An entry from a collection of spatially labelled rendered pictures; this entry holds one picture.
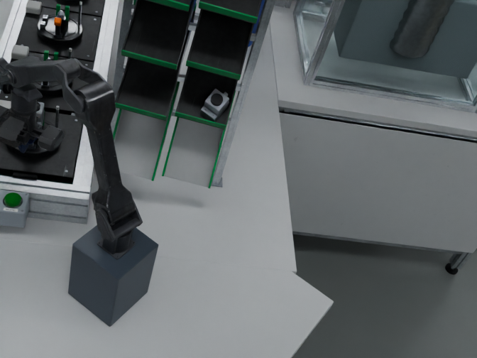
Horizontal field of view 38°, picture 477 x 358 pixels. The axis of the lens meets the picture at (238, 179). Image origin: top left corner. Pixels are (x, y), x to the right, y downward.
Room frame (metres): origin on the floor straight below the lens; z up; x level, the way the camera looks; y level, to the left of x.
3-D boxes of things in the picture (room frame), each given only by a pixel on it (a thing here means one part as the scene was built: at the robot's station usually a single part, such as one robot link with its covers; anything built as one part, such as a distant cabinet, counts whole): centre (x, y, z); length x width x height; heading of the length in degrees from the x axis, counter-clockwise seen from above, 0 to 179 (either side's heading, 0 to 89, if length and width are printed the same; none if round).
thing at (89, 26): (1.77, 0.69, 1.01); 0.24 x 0.24 x 0.13; 15
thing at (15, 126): (1.10, 0.52, 1.17); 0.07 x 0.07 x 0.06; 84
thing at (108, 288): (0.97, 0.22, 0.96); 0.14 x 0.14 x 0.20; 68
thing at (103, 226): (0.97, 0.22, 1.15); 0.09 x 0.07 x 0.06; 149
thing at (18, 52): (1.53, 0.63, 1.01); 0.24 x 0.24 x 0.13; 15
